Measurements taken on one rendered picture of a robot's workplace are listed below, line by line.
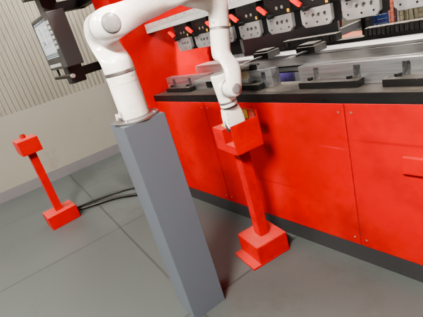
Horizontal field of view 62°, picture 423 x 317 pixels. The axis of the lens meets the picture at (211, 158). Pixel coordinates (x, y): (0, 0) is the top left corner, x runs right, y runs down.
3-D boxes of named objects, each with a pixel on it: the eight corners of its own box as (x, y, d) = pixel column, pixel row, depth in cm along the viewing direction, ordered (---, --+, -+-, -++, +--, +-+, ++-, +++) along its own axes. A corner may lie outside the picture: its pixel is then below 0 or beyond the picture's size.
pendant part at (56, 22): (51, 70, 273) (30, 22, 260) (65, 66, 279) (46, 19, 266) (67, 67, 238) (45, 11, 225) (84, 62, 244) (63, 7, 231)
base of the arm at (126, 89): (123, 129, 133) (104, 81, 126) (107, 124, 148) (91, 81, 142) (166, 111, 141) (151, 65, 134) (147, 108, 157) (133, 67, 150)
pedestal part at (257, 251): (235, 254, 208) (230, 238, 203) (268, 234, 217) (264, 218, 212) (254, 271, 190) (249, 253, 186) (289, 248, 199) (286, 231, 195)
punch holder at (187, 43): (179, 51, 235) (172, 26, 229) (189, 48, 239) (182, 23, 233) (192, 49, 223) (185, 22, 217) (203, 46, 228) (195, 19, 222)
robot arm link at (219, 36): (242, 24, 149) (246, 96, 157) (222, 28, 162) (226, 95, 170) (224, 24, 145) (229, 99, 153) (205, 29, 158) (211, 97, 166)
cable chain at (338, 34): (283, 48, 221) (282, 41, 220) (289, 46, 225) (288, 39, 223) (336, 40, 193) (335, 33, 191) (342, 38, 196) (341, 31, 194)
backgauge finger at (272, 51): (236, 67, 210) (235, 59, 208) (265, 55, 223) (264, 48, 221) (251, 66, 200) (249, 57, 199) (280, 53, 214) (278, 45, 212)
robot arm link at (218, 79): (240, 97, 163) (229, 95, 171) (231, 69, 158) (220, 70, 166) (226, 104, 160) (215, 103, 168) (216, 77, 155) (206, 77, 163)
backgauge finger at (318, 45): (279, 63, 184) (277, 53, 183) (308, 50, 198) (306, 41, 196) (297, 61, 175) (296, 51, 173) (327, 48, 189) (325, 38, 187)
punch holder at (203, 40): (197, 48, 219) (189, 21, 213) (207, 44, 224) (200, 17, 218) (212, 45, 208) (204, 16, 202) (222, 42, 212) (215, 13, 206)
